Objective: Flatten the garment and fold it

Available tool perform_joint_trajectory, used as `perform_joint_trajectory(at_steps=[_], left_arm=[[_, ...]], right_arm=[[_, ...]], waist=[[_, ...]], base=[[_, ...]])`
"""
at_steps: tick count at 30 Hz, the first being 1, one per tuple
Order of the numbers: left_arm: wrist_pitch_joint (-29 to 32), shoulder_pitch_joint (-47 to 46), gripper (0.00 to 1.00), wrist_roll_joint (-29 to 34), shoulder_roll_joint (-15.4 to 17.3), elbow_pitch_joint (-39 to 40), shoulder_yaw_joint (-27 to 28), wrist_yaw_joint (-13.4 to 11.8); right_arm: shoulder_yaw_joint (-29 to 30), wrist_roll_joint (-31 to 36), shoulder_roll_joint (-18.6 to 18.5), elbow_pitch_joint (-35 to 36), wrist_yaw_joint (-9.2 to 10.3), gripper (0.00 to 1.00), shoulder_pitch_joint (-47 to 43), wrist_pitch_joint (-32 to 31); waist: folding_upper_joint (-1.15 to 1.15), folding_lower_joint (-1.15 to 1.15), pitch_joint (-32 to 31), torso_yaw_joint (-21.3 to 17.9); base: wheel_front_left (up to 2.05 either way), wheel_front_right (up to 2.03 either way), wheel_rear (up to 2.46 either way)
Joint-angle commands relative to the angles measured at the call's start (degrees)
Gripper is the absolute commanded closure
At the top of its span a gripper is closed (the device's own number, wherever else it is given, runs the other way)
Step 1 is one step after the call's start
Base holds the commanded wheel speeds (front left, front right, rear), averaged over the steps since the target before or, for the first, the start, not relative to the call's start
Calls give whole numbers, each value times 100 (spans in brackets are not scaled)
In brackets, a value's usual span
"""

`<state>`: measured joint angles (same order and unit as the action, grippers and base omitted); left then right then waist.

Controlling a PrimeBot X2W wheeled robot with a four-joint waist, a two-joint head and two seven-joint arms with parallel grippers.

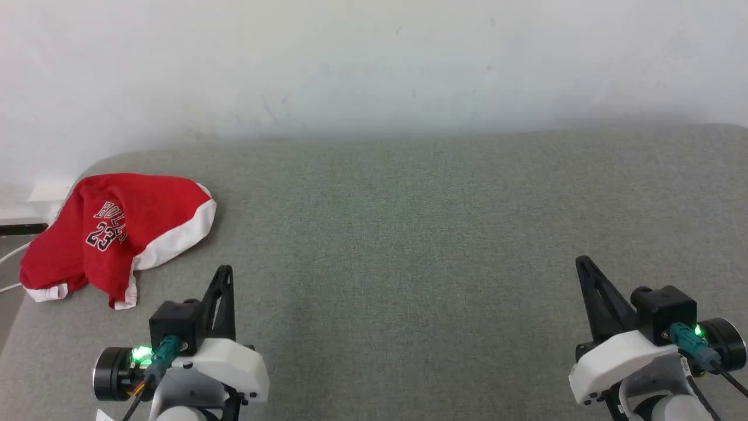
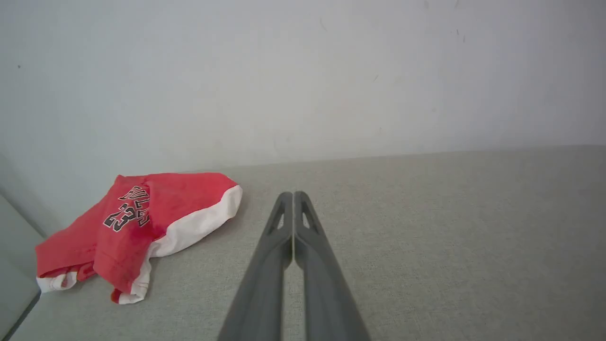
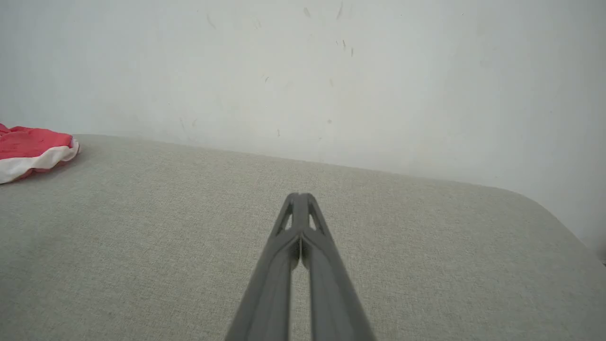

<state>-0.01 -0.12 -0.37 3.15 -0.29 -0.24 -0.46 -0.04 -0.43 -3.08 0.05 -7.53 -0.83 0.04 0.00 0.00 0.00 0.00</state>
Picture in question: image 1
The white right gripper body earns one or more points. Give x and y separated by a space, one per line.
619 362

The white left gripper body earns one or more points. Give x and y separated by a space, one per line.
231 362

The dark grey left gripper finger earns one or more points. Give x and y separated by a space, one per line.
230 307
211 301

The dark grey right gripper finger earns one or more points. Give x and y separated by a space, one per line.
616 310
589 298

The red white basketball jersey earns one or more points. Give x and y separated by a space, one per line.
111 234

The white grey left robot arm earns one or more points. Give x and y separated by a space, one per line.
175 397

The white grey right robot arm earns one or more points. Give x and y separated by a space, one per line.
660 397

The black skirting strip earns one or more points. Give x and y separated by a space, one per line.
23 229

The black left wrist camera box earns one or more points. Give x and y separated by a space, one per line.
175 324

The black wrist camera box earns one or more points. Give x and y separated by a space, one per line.
175 324
666 313

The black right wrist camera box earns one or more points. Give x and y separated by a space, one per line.
666 313

